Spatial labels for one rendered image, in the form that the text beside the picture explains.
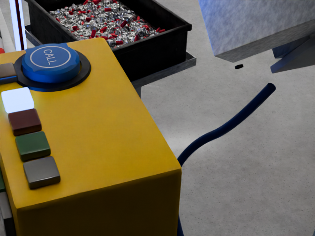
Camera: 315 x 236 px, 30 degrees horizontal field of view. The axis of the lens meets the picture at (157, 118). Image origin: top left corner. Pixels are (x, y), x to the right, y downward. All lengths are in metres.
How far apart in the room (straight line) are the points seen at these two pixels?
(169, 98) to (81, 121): 1.83
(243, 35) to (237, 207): 1.15
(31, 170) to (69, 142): 0.04
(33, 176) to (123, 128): 0.07
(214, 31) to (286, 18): 0.09
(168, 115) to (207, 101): 0.17
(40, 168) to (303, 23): 0.43
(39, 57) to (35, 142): 0.09
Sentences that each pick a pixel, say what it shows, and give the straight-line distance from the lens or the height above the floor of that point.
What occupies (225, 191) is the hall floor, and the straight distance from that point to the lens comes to 1.85.
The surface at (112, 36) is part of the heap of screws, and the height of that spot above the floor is 0.85.
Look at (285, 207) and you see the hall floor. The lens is 1.84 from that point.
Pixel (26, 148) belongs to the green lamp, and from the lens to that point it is 0.35.
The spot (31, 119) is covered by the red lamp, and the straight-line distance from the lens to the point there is 0.37.
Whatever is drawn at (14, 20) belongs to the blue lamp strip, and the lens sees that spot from 0.68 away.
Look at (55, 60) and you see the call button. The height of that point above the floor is 1.08.
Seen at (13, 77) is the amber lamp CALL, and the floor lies 1.08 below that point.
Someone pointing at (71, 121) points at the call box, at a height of 1.07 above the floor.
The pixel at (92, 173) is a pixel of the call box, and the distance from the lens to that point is 0.34.
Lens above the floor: 1.31
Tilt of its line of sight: 39 degrees down
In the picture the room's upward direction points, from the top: 2 degrees clockwise
